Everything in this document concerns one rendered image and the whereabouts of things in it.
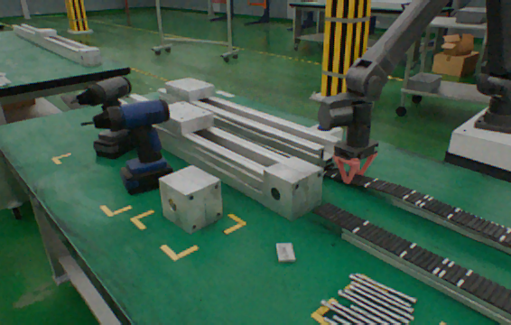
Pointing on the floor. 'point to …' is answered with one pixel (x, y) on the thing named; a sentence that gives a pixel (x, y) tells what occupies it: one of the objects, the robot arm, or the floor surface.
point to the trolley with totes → (472, 15)
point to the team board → (198, 40)
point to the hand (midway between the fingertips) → (352, 176)
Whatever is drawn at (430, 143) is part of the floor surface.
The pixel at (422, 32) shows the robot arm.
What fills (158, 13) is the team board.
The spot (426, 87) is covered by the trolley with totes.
